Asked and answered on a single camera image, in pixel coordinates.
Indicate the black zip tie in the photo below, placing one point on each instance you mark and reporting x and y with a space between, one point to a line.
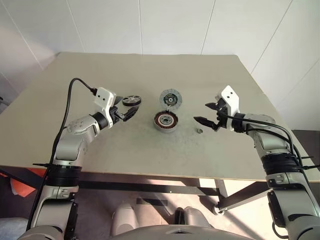
42 164
311 167
307 158

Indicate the grey motor stator housing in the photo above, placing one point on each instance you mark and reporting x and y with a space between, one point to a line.
160 126

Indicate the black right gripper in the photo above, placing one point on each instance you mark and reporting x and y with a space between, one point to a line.
223 120

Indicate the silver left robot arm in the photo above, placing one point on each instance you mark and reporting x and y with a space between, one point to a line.
72 142

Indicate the black metal table frame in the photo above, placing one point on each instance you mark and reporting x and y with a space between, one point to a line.
140 188

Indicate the grey motor end cover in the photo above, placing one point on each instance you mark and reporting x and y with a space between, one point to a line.
170 98

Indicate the rounded silver robot right leg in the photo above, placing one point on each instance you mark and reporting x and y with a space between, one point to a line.
195 216

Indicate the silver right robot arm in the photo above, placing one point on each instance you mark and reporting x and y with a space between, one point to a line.
267 140

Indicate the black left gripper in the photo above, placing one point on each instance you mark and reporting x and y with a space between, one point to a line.
117 115

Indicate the orange plastic sheet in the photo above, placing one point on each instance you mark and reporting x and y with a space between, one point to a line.
25 187

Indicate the silver robot torso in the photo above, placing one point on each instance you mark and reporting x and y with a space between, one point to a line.
175 232

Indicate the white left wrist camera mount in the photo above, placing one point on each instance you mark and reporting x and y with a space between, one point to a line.
103 96

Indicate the rounded silver robot leg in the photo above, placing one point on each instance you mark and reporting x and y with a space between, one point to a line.
125 217
195 216

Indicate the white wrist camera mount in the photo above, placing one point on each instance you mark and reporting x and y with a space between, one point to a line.
103 96
228 95

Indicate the black round disc part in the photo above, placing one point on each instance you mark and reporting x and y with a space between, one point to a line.
132 100

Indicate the table caster wheel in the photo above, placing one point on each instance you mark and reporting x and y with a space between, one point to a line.
219 210

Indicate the small grey metal bushing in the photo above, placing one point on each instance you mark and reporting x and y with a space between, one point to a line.
199 130

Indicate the rounded silver robot left leg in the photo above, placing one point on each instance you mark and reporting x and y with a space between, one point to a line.
125 217

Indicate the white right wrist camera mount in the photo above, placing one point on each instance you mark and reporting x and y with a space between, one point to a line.
228 95

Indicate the black tape strip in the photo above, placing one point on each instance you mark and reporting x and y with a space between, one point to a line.
151 201

